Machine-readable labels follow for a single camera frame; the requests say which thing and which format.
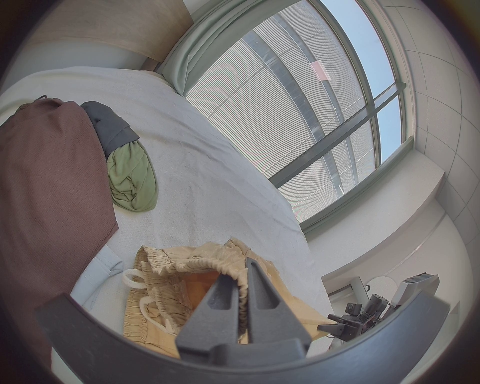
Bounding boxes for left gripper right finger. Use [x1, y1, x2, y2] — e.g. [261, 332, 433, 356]
[245, 257, 313, 361]

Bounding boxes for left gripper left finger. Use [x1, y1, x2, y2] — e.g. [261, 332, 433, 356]
[175, 273, 241, 358]

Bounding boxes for tan drawstring shorts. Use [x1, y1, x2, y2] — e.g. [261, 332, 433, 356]
[123, 236, 338, 359]

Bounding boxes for pale blue garment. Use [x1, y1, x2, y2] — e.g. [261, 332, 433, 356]
[70, 245, 125, 305]

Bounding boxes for bed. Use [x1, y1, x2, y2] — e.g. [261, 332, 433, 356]
[0, 0, 331, 376]

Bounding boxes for green garment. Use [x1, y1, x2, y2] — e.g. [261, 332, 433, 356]
[106, 139, 159, 214]

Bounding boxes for window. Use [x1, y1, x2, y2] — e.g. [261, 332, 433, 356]
[183, 0, 418, 234]

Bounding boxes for brown garment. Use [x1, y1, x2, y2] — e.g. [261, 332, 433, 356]
[0, 97, 120, 372]

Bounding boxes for dark grey garment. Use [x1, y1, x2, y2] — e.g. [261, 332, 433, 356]
[79, 100, 140, 158]

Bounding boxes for grey-green curtain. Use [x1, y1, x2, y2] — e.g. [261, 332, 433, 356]
[159, 0, 313, 97]

